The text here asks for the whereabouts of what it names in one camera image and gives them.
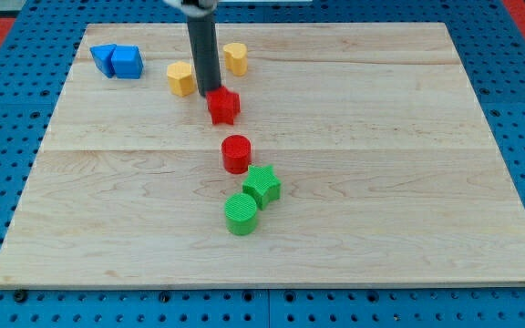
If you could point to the red star block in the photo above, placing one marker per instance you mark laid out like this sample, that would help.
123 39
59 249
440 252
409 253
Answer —
223 105

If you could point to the blue triangle block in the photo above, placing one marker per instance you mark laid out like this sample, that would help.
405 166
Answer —
102 55

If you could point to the yellow hexagon block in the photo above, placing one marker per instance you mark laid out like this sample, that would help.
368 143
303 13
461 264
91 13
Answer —
180 79

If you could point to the blue cube block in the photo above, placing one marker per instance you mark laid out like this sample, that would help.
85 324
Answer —
127 62

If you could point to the light wooden board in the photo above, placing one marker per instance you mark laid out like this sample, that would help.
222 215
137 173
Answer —
360 158

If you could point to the red cylinder block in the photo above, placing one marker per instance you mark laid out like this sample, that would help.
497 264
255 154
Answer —
236 153

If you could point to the yellow heart block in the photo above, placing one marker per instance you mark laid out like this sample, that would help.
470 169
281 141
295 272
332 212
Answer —
236 58

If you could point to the green cylinder block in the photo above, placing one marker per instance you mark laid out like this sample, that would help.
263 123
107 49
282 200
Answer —
240 211

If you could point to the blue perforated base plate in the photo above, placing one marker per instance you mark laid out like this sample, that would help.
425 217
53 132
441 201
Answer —
42 40

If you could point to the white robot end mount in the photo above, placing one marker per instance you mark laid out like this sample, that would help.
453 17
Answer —
194 8

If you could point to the green star block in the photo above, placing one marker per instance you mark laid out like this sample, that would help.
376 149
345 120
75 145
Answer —
262 184

